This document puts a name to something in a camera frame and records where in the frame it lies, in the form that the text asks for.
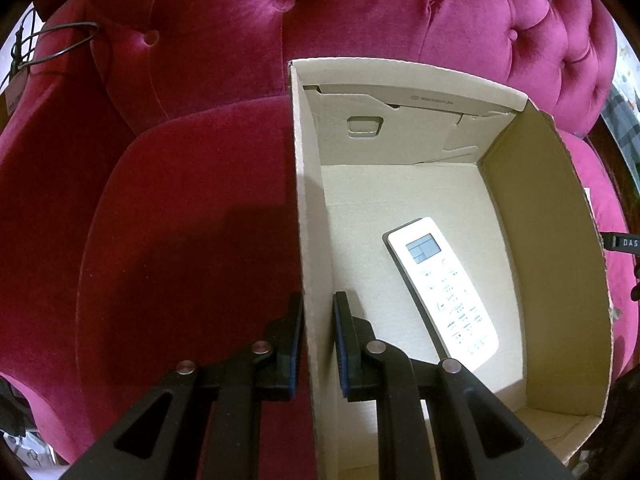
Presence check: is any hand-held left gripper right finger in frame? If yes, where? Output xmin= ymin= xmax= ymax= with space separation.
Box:
xmin=333 ymin=291 xmax=574 ymax=480

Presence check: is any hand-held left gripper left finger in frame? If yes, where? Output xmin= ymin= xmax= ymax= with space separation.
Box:
xmin=65 ymin=291 xmax=305 ymax=480

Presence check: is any cardboard box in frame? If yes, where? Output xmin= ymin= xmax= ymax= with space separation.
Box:
xmin=287 ymin=58 xmax=617 ymax=480

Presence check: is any white remote control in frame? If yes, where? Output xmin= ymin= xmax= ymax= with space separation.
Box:
xmin=382 ymin=217 xmax=501 ymax=369

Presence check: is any grey plaid cloth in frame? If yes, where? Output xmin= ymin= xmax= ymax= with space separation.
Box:
xmin=600 ymin=85 xmax=640 ymax=182

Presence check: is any white patterned curtain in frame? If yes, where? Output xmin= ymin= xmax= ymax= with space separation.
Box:
xmin=611 ymin=25 xmax=640 ymax=106

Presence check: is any pink velvet tufted armchair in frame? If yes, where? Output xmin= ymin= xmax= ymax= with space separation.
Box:
xmin=0 ymin=0 xmax=634 ymax=472

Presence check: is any clear plastic bag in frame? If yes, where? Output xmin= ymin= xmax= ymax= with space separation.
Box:
xmin=5 ymin=430 xmax=66 ymax=477

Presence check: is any brown paper tag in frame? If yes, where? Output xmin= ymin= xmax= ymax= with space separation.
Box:
xmin=0 ymin=67 xmax=27 ymax=117

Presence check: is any thin black cable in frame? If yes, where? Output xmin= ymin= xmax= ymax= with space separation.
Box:
xmin=10 ymin=10 xmax=101 ymax=69

